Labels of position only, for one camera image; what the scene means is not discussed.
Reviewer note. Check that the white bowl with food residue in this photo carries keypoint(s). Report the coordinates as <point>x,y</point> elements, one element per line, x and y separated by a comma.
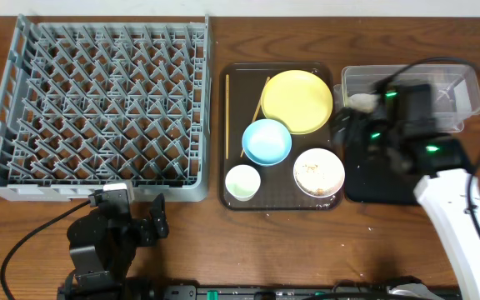
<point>319,173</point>

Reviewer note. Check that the long wooden chopstick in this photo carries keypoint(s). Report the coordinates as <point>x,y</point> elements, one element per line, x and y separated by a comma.
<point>227,111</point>

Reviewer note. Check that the white napkin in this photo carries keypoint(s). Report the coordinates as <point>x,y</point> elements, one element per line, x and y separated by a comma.
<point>363,102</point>

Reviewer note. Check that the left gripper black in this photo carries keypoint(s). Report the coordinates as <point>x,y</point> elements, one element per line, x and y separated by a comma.
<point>147,236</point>

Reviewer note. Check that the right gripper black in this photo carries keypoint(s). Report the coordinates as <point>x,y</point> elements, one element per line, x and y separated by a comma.
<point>351,122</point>

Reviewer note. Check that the clear plastic waste bin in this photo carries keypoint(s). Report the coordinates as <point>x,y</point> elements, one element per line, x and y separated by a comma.
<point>456,87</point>

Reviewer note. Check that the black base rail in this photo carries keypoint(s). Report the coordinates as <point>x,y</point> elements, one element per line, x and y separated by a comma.
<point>406,286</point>

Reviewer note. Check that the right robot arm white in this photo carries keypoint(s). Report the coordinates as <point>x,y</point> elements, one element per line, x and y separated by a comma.
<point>452,203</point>

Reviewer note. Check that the wooden chopstick under bowl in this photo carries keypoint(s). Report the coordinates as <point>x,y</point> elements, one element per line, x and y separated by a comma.
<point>257,110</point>

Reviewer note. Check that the small white cup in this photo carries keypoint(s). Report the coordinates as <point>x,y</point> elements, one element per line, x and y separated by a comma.
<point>242,182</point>

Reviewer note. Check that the dark brown serving tray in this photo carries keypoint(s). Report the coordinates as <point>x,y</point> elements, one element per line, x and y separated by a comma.
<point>278,190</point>

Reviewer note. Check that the yellow plate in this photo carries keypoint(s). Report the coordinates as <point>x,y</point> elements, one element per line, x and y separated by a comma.
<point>298,99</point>

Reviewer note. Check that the black waste tray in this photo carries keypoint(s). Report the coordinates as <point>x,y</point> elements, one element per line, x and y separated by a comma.
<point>369,179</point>

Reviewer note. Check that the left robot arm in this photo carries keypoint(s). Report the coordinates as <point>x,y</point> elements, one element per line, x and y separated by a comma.
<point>103,244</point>

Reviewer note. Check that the light blue bowl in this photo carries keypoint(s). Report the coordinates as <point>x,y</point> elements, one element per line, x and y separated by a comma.
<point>266,142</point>

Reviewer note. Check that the grey dishwasher rack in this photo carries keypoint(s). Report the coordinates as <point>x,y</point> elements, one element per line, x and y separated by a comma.
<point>84,104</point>

